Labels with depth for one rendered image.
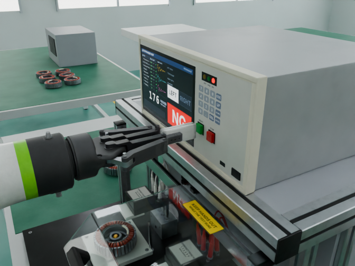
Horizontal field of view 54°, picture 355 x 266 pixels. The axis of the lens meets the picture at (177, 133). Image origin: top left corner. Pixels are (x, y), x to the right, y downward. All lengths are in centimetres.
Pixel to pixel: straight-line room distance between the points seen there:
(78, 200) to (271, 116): 84
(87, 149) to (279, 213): 32
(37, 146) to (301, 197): 43
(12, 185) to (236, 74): 37
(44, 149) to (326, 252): 51
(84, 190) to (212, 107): 77
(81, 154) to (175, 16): 547
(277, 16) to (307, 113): 671
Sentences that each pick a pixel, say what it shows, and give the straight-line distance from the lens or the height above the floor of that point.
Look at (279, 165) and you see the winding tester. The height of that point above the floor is 115.
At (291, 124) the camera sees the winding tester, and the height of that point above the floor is 123.
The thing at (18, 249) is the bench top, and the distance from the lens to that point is 112.
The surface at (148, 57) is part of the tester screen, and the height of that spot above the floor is 127.
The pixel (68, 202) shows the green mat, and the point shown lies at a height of 75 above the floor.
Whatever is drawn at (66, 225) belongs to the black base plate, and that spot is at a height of 77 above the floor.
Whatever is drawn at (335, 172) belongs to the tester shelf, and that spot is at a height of 111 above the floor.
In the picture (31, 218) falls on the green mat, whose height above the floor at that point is 75.
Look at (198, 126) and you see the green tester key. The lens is 67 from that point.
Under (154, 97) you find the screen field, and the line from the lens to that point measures 84.
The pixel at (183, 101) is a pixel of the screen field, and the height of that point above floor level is 122.
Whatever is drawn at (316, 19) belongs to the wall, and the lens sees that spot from 813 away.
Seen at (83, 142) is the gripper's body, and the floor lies 121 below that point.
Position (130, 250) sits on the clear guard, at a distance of 57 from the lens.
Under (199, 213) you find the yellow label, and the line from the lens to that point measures 64.
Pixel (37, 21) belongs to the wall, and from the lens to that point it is 528.
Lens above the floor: 146
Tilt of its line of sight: 25 degrees down
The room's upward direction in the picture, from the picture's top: straight up
